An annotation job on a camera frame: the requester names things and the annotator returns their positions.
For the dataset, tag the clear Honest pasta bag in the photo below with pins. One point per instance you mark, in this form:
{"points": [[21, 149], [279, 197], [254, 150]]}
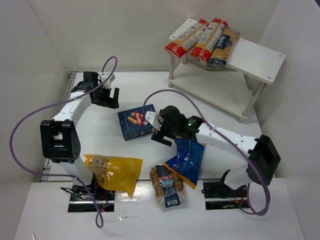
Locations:
{"points": [[168, 187]]}

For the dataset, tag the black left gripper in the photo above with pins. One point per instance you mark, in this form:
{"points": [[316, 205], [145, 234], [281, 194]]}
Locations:
{"points": [[105, 95]]}

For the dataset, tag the left red spaghetti pack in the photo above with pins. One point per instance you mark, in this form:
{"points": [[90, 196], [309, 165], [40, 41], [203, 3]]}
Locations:
{"points": [[186, 40]]}

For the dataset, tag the dark blue spaghetti pack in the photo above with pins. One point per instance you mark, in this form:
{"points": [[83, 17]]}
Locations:
{"points": [[223, 48]]}

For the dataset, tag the blue Barilla pasta box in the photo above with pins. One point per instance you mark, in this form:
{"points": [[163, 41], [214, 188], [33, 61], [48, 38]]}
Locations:
{"points": [[133, 123]]}

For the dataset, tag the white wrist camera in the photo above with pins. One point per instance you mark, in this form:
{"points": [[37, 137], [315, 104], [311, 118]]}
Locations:
{"points": [[152, 119], [106, 79]]}

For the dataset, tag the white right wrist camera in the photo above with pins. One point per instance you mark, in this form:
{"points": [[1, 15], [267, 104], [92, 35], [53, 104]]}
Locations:
{"points": [[152, 119]]}

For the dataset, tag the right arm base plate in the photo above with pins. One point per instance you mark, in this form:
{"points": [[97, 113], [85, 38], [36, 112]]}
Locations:
{"points": [[217, 197]]}

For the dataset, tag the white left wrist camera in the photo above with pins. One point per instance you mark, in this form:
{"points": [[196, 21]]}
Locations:
{"points": [[106, 79]]}

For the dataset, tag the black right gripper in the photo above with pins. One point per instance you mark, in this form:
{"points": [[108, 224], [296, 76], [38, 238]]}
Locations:
{"points": [[163, 131]]}

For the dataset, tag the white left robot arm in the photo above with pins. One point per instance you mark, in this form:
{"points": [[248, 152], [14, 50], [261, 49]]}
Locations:
{"points": [[59, 138]]}

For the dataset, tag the white two-tier shelf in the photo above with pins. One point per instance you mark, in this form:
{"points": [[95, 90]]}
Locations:
{"points": [[236, 88]]}

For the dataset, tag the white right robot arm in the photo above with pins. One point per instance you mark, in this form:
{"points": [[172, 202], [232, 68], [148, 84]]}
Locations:
{"points": [[259, 153]]}

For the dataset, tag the blue orange pasta bag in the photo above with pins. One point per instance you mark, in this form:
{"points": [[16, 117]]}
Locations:
{"points": [[188, 160]]}

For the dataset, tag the right red spaghetti pack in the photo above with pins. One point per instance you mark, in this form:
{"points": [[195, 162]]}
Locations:
{"points": [[208, 41]]}

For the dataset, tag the red spaghetti pack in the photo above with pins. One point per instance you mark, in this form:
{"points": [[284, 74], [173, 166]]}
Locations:
{"points": [[186, 40], [208, 41]]}

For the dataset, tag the yellow pasta bag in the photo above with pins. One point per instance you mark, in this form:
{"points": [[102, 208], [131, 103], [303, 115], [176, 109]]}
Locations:
{"points": [[114, 173]]}

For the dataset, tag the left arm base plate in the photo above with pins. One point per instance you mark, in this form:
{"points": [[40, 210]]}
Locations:
{"points": [[81, 202]]}

